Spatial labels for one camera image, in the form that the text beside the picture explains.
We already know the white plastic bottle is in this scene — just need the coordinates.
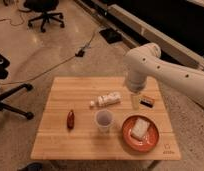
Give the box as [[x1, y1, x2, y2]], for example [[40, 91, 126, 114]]
[[89, 92, 121, 107]]

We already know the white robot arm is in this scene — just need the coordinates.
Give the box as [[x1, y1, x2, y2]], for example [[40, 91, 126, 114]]
[[125, 43, 204, 108]]

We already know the small brown sauce bottle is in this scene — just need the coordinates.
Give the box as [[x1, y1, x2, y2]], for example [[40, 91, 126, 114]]
[[67, 110, 75, 129]]

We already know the black orange snack bar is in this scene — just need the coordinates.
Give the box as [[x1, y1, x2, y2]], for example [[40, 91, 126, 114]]
[[140, 95, 155, 108]]

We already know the orange plate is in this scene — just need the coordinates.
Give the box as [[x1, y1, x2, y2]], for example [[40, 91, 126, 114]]
[[122, 115, 159, 153]]

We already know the wooden table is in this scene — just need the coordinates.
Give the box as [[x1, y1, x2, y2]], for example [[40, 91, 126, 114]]
[[31, 77, 181, 160]]

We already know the black floor plate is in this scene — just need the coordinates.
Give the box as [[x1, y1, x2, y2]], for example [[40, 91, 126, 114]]
[[100, 28, 122, 44]]

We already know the black office chair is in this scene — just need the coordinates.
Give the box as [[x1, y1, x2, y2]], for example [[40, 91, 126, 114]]
[[24, 0, 65, 33]]

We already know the black chair base left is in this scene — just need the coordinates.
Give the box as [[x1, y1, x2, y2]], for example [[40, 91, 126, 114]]
[[0, 83, 34, 120]]

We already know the long grey rail beam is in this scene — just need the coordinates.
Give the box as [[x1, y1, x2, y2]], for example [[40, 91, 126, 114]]
[[74, 0, 204, 71]]

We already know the black floor cable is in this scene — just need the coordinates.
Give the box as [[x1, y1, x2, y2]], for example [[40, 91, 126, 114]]
[[0, 24, 106, 86]]

